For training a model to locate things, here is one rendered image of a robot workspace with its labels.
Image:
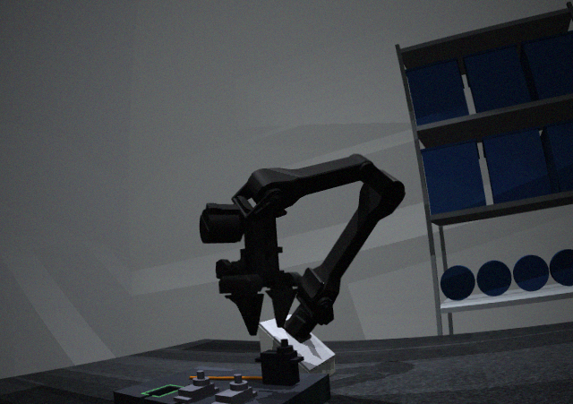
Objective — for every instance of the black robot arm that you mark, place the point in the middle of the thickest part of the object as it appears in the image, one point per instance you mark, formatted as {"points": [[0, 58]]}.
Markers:
{"points": [[273, 190]]}

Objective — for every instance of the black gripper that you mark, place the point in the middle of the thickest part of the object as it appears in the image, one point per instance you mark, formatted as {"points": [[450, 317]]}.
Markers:
{"points": [[262, 271]]}

